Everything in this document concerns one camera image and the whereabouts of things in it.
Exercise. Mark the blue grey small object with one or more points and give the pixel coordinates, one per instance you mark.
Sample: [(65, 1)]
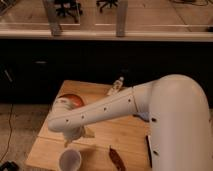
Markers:
[(143, 116)]

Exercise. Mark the small white tube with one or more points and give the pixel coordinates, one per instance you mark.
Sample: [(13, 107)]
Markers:
[(116, 86)]

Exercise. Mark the black device on floor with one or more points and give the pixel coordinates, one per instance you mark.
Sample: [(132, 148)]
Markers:
[(9, 166)]

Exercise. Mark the grey table leg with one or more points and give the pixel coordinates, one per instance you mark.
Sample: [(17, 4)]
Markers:
[(121, 18), (52, 18)]

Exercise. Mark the black office chair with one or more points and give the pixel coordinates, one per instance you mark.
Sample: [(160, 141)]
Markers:
[(65, 7), (106, 2)]

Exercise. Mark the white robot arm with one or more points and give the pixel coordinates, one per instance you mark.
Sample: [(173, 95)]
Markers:
[(179, 117)]

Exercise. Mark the right grey table leg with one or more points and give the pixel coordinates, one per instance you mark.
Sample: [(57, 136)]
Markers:
[(121, 18)]

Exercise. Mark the left grey table leg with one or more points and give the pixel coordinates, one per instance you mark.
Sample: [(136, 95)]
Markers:
[(52, 18)]

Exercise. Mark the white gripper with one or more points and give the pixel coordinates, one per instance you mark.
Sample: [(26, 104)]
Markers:
[(74, 134)]

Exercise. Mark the red ceramic bowl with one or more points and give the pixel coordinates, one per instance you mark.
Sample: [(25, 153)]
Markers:
[(74, 100)]

